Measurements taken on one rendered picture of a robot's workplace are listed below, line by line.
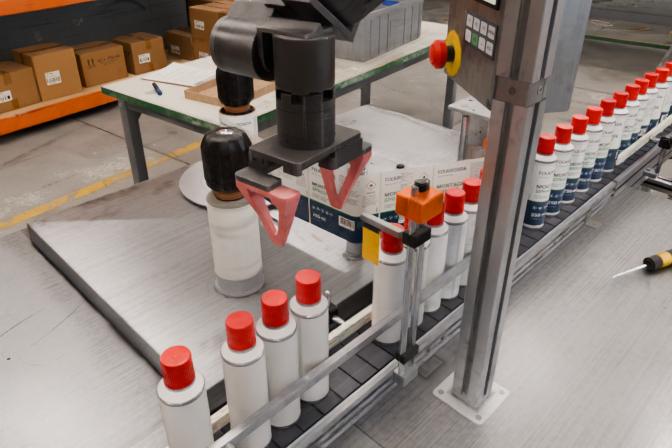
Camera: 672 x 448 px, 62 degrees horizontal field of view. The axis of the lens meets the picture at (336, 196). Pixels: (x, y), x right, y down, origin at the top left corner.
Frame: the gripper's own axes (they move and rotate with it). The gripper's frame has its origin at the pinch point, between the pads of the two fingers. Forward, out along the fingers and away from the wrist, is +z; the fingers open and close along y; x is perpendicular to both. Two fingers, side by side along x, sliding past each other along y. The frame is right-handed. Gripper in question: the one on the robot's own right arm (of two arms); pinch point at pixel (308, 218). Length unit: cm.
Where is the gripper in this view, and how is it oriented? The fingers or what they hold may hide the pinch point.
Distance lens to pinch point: 60.4
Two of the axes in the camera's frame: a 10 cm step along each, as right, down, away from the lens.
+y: -6.1, 3.8, -7.0
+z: 0.0, 8.8, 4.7
